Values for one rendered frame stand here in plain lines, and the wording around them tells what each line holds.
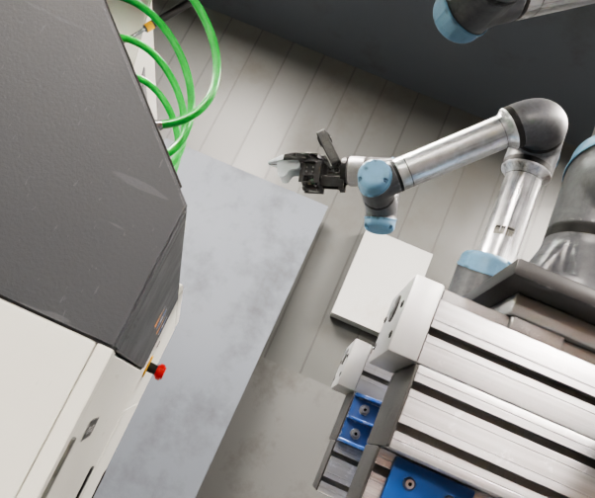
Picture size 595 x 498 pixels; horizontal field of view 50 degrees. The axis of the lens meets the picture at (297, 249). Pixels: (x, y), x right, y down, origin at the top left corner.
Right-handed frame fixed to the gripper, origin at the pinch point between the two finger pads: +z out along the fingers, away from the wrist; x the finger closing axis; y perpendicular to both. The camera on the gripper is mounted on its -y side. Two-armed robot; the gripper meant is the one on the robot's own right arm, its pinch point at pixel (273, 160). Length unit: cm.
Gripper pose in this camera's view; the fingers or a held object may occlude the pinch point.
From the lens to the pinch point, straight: 166.3
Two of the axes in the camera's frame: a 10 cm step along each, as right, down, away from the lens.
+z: -9.6, -0.7, 2.7
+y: -1.6, 9.4, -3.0
